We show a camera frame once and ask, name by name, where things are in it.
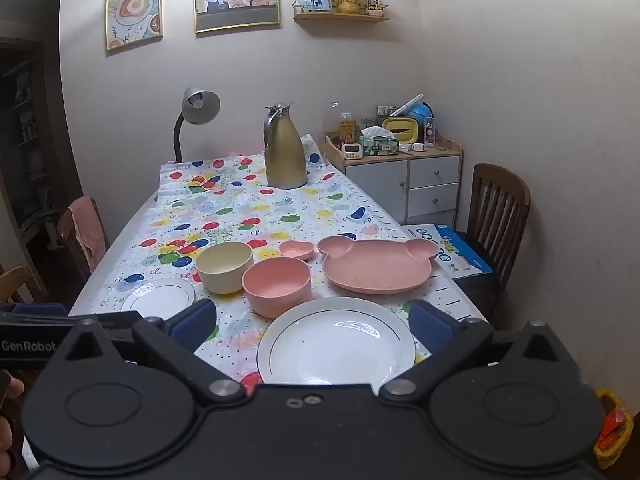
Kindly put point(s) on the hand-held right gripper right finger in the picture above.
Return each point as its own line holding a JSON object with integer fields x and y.
{"x": 431, "y": 324}

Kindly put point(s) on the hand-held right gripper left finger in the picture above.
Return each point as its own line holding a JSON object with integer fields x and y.
{"x": 192, "y": 322}

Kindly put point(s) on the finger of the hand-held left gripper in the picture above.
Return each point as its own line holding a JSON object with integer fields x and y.
{"x": 100, "y": 322}
{"x": 40, "y": 309}

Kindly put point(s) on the small white plate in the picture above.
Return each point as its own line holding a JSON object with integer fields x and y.
{"x": 155, "y": 297}

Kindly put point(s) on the cream bowl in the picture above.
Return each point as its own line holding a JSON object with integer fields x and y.
{"x": 222, "y": 260}

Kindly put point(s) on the pink bear-shaped plate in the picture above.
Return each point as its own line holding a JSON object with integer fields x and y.
{"x": 375, "y": 265}

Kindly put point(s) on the pink bowl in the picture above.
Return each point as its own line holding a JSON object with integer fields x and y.
{"x": 275, "y": 285}

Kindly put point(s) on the large white plate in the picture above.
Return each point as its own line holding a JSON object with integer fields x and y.
{"x": 335, "y": 345}

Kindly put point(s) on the pink heart-shaped dish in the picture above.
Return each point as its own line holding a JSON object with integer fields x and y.
{"x": 296, "y": 249}

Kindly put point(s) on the person's left hand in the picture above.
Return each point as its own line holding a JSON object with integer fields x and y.
{"x": 14, "y": 388}

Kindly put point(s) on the wooden chair with yellow cushion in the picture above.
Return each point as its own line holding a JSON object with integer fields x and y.
{"x": 20, "y": 282}

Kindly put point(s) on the blue and white box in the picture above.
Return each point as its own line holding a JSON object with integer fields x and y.
{"x": 460, "y": 255}

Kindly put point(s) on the wooden chair with pink cloth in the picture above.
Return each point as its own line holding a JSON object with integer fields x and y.
{"x": 65, "y": 230}

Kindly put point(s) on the pink cloth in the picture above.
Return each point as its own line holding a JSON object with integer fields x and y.
{"x": 90, "y": 225}

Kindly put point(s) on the white cabinet drawer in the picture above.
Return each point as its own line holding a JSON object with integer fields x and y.
{"x": 434, "y": 171}
{"x": 432, "y": 200}

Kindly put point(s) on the dark wooden slatted chair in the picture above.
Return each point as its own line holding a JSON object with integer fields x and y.
{"x": 495, "y": 195}

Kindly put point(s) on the white and wood cabinet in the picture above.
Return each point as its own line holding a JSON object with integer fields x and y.
{"x": 375, "y": 185}

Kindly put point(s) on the balloon print tablecloth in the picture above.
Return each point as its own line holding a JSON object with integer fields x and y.
{"x": 300, "y": 210}

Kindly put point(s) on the dark bookshelf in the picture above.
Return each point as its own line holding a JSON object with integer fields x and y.
{"x": 25, "y": 135}

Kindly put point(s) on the small white device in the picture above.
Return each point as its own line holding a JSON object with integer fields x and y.
{"x": 415, "y": 147}

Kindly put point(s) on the green tissue box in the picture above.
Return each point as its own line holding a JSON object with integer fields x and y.
{"x": 380, "y": 144}

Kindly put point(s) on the white kitchen timer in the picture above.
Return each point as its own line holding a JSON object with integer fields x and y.
{"x": 351, "y": 151}

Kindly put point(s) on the gold thermos jug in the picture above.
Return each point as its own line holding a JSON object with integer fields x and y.
{"x": 285, "y": 155}

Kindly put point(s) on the clear acrylic block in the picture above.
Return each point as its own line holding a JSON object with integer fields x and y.
{"x": 430, "y": 132}

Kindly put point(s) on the yellow box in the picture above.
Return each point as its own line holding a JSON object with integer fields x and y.
{"x": 400, "y": 130}

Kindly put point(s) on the yellow plastic basket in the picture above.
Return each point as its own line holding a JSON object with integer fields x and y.
{"x": 612, "y": 430}

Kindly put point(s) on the blue globe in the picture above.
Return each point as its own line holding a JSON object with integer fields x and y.
{"x": 424, "y": 111}

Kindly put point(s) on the grey desk lamp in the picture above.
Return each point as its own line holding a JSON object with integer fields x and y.
{"x": 200, "y": 105}

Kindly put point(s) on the framed egg picture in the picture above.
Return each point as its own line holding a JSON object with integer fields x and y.
{"x": 134, "y": 10}

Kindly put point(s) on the small lantern figurine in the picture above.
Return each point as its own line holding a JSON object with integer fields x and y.
{"x": 374, "y": 2}

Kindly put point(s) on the wooden wall shelf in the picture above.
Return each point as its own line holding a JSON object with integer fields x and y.
{"x": 340, "y": 16}

